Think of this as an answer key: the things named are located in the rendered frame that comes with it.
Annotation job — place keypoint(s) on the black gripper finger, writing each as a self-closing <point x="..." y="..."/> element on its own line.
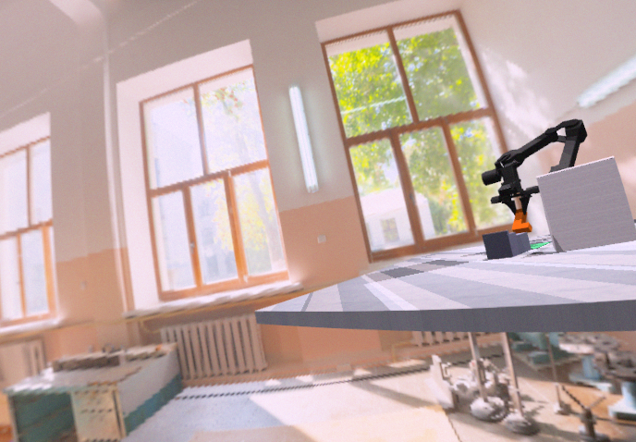
<point x="524" y="203"/>
<point x="512" y="205"/>

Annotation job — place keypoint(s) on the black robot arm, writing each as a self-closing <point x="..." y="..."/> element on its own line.
<point x="575" y="134"/>

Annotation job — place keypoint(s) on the orange l-shaped part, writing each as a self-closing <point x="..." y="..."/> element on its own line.
<point x="520" y="224"/>

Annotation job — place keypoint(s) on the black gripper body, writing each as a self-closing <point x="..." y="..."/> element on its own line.
<point x="523" y="193"/>

